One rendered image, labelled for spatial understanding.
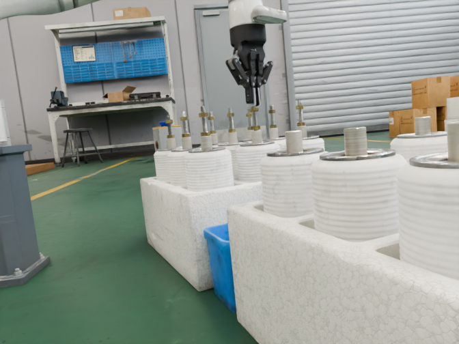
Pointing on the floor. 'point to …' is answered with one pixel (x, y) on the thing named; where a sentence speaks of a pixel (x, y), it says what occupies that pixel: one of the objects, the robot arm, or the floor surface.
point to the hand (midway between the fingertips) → (253, 97)
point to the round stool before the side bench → (77, 145)
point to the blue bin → (221, 263)
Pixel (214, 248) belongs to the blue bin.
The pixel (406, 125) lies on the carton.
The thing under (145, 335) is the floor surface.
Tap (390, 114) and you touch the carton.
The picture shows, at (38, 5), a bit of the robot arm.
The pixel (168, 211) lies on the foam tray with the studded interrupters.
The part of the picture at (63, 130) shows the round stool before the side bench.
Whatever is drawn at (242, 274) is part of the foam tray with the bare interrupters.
